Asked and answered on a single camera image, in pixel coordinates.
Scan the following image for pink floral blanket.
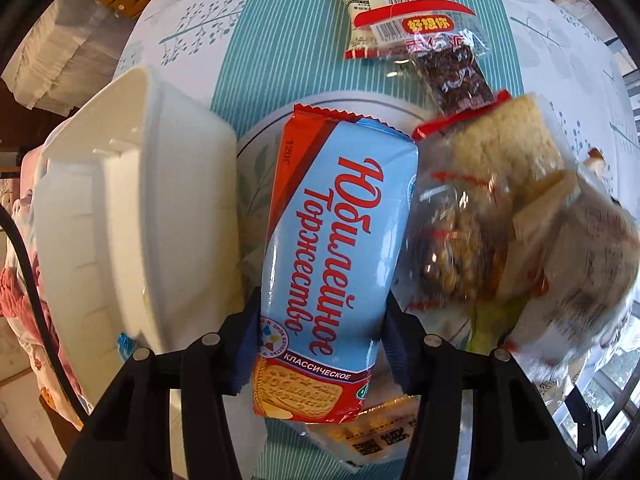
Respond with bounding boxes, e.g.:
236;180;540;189
0;145;86;411

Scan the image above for floral ceramic plate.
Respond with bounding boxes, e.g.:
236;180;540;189
235;92;476;461

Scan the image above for clear packet dark snack bar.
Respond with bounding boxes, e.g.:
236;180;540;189
352;0;496;116

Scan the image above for yellow snack packet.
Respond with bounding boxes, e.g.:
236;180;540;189
305;395;426;467

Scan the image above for white snack packet red edges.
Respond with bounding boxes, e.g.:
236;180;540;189
337;0;431;61

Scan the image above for green snack packet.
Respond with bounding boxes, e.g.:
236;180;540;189
467;300;523;356

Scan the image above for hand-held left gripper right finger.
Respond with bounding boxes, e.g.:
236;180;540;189
380;292;566;480

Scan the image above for blue biscuit packet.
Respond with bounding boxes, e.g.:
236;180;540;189
252;103;420;422

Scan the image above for clear packet brown nut bar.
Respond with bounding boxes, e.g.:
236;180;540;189
405;170;511;311

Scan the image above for white plastic container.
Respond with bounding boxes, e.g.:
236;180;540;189
31;66;240;408

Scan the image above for clear packet yellow rice cake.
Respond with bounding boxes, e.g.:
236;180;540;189
412;91;581;211

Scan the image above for black cable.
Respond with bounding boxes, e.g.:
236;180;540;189
0;205;86;431

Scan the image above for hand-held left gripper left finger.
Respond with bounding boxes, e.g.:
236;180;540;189
57;287;266;480

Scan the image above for metal window railing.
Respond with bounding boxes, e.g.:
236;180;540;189
585;345;640;446

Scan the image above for beige paper snack packet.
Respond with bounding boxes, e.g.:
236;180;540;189
495;170;640;381

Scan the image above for white pleated fabric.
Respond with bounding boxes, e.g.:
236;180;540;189
2;0;133;113

